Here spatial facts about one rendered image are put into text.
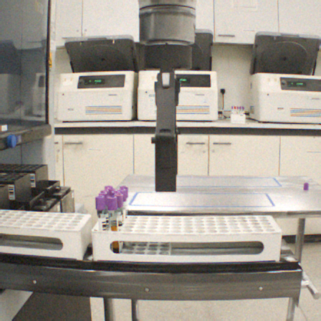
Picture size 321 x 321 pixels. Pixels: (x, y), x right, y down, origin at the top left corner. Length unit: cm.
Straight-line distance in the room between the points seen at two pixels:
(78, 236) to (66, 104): 245
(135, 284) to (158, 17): 40
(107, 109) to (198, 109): 62
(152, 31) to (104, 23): 272
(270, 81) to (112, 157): 124
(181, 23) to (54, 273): 43
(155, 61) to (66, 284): 37
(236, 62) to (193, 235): 304
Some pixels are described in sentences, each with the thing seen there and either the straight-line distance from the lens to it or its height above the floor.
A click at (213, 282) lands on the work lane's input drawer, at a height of 79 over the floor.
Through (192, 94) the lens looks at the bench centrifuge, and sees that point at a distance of 297.
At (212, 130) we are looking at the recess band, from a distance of 302.
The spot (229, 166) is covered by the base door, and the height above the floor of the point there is 60.
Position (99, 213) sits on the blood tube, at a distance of 66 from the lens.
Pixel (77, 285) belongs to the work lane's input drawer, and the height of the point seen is 78.
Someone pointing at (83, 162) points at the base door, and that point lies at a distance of 307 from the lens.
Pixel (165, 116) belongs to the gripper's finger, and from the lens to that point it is 58.
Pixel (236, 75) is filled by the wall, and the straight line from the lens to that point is 362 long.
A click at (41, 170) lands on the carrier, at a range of 121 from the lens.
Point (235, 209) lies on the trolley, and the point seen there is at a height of 82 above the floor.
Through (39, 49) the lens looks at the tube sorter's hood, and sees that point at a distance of 119.
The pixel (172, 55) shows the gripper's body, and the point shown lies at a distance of 64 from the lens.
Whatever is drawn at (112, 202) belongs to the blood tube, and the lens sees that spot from 65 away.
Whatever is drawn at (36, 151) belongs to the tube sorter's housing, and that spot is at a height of 92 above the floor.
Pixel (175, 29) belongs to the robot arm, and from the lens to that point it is 64.
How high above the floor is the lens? 107
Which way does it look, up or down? 8 degrees down
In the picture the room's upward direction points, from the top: straight up
